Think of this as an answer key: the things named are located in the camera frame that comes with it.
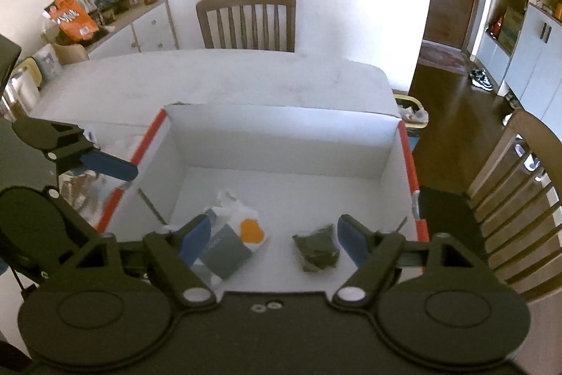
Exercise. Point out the dark green snack packet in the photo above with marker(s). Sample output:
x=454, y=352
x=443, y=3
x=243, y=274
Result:
x=318, y=250

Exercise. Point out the clear plastic packet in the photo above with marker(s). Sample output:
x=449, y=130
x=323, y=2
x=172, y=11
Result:
x=85, y=192

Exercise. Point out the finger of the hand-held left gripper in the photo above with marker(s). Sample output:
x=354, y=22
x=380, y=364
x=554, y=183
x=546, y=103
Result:
x=109, y=165
x=77, y=217

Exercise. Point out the grey snack packet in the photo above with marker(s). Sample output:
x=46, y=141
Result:
x=226, y=254

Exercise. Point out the white storage cabinet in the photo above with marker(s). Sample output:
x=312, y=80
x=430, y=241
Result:
x=533, y=58

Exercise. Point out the small plywood chair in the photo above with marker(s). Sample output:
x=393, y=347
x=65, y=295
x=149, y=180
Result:
x=72, y=53

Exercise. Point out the black seat cushion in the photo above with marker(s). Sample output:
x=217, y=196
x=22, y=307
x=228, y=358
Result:
x=448, y=217

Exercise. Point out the patterned floor rug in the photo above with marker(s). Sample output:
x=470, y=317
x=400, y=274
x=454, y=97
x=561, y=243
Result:
x=441, y=58

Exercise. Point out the white wooden sideboard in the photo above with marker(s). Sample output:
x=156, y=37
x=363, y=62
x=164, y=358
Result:
x=149, y=28

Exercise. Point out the white orange cardboard box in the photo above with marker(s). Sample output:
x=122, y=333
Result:
x=281, y=146

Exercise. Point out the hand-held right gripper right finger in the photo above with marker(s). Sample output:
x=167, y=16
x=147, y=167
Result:
x=353, y=242

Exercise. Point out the cardboard carton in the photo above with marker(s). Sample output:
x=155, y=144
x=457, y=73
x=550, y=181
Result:
x=511, y=28

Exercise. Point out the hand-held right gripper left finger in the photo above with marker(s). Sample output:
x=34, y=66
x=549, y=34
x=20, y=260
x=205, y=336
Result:
x=195, y=238

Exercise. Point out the white packet with orange spot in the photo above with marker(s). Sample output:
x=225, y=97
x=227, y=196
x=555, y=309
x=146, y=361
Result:
x=251, y=231

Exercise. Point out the pair of sneakers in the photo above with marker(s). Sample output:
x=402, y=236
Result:
x=481, y=79

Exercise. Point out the orange snack bag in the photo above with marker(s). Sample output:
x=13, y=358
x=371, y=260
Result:
x=70, y=17

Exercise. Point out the white marble desktop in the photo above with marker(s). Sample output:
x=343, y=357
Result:
x=219, y=78

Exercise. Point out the wicker basket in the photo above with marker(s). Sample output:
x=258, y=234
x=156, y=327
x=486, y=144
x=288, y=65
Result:
x=410, y=111

